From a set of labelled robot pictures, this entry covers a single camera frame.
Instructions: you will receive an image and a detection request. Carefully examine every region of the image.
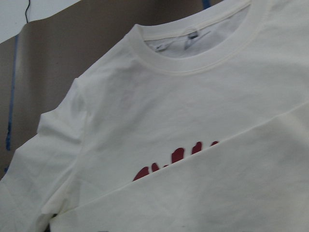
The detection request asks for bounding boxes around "black pendant cable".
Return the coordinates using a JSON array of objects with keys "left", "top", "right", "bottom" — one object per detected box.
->
[{"left": 24, "top": 0, "right": 32, "bottom": 24}]

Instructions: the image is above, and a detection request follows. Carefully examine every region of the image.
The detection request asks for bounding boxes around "cream long-sleeve printed shirt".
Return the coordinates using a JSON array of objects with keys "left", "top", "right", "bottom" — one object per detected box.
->
[{"left": 0, "top": 0, "right": 309, "bottom": 232}]

